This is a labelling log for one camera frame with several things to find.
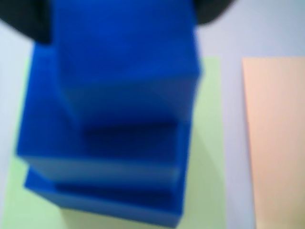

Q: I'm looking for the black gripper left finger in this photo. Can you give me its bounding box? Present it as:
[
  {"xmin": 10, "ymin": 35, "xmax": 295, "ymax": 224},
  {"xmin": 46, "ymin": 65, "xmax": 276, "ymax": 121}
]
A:
[{"xmin": 0, "ymin": 0, "xmax": 52, "ymax": 45}]

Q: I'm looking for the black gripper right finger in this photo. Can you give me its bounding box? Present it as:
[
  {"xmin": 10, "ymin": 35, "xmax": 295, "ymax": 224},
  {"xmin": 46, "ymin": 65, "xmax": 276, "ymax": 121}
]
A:
[{"xmin": 194, "ymin": 0, "xmax": 236, "ymax": 26}]

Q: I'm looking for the small blue cube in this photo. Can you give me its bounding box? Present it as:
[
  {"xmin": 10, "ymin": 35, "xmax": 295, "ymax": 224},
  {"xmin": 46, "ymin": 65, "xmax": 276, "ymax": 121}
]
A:
[{"xmin": 51, "ymin": 0, "xmax": 203, "ymax": 131}]

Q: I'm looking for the green paper square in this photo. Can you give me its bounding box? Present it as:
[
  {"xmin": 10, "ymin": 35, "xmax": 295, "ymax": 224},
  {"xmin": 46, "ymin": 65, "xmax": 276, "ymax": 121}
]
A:
[{"xmin": 0, "ymin": 56, "xmax": 227, "ymax": 229}]

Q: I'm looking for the orange paper square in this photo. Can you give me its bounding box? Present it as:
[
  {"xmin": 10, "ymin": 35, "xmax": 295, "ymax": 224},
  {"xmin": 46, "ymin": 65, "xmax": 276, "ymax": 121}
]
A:
[{"xmin": 241, "ymin": 56, "xmax": 305, "ymax": 229}]

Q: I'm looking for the medium blue cube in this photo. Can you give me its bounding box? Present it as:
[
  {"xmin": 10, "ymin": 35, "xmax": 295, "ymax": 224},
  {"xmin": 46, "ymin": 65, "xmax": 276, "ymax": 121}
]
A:
[{"xmin": 15, "ymin": 42, "xmax": 195, "ymax": 186}]

